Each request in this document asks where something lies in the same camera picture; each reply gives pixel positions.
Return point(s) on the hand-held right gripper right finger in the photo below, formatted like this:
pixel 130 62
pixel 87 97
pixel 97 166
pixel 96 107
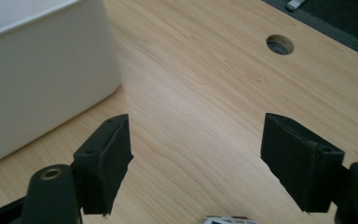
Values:
pixel 301 165

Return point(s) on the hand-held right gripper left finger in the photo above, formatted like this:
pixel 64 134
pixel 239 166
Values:
pixel 105 174

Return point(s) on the white plastic storage bin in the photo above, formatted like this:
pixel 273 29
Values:
pixel 37 77

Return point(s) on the white toy car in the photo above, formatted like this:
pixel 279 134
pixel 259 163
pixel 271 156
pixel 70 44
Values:
pixel 228 220

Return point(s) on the white desk frame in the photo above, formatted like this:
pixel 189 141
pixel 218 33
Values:
pixel 295 4

